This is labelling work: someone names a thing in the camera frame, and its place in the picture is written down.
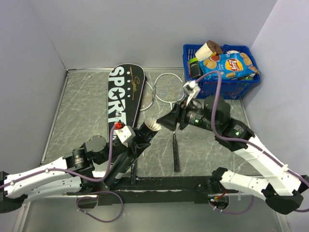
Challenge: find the white badminton racket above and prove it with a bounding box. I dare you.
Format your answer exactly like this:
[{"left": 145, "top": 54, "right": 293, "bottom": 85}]
[
  {"left": 154, "top": 73, "right": 184, "bottom": 173},
  {"left": 140, "top": 81, "right": 154, "bottom": 111}
]

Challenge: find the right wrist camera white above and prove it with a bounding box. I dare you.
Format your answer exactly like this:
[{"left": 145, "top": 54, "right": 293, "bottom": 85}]
[{"left": 183, "top": 81, "right": 200, "bottom": 106}]

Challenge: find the cream brown snack package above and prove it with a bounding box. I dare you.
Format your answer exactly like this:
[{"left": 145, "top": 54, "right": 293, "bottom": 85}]
[{"left": 195, "top": 40, "right": 223, "bottom": 61}]

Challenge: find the black green box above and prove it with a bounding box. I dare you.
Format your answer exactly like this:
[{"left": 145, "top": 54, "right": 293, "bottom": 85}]
[{"left": 188, "top": 57, "right": 202, "bottom": 79}]

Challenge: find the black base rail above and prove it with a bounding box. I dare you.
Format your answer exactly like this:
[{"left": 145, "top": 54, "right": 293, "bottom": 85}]
[{"left": 66, "top": 176, "right": 239, "bottom": 206}]

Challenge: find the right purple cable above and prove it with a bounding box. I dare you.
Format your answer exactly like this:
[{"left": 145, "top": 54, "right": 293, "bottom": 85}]
[{"left": 195, "top": 70, "right": 309, "bottom": 213}]

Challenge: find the blue chips bag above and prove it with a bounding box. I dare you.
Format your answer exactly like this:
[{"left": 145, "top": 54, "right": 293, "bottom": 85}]
[{"left": 199, "top": 52, "right": 259, "bottom": 80}]

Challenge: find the white badminton racket left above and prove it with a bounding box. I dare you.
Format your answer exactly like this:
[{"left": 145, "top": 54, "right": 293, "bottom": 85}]
[{"left": 140, "top": 81, "right": 154, "bottom": 111}]

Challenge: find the black shuttlecock tube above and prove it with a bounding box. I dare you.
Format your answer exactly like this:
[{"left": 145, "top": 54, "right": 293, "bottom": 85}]
[{"left": 104, "top": 117, "right": 162, "bottom": 187}]

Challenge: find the white badminton racket right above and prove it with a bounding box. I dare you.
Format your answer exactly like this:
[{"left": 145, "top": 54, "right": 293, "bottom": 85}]
[{"left": 154, "top": 73, "right": 184, "bottom": 173}]

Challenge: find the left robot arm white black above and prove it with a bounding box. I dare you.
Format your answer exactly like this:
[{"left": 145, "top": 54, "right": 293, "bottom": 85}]
[{"left": 0, "top": 126, "right": 156, "bottom": 213}]

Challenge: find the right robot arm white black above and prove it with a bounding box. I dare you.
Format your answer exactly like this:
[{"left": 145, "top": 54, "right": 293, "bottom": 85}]
[{"left": 157, "top": 95, "right": 309, "bottom": 215}]

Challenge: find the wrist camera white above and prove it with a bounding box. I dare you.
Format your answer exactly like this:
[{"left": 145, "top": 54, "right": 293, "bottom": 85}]
[
  {"left": 114, "top": 122, "right": 136, "bottom": 147},
  {"left": 183, "top": 81, "right": 200, "bottom": 106}
]

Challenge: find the black racket bag SPORT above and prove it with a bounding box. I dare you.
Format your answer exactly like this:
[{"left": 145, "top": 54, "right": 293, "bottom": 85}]
[{"left": 107, "top": 63, "right": 146, "bottom": 134}]

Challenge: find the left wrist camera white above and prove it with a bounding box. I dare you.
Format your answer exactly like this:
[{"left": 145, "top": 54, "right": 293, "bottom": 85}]
[{"left": 114, "top": 122, "right": 136, "bottom": 147}]

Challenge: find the blue plastic basket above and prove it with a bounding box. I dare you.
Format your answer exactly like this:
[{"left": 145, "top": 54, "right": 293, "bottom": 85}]
[{"left": 183, "top": 44, "right": 260, "bottom": 100}]

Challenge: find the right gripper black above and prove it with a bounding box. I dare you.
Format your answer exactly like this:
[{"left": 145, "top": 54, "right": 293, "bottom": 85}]
[{"left": 156, "top": 96, "right": 219, "bottom": 132}]

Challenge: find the white shuttlecock front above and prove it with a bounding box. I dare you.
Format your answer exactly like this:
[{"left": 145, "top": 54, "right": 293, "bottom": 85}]
[{"left": 144, "top": 117, "right": 162, "bottom": 132}]

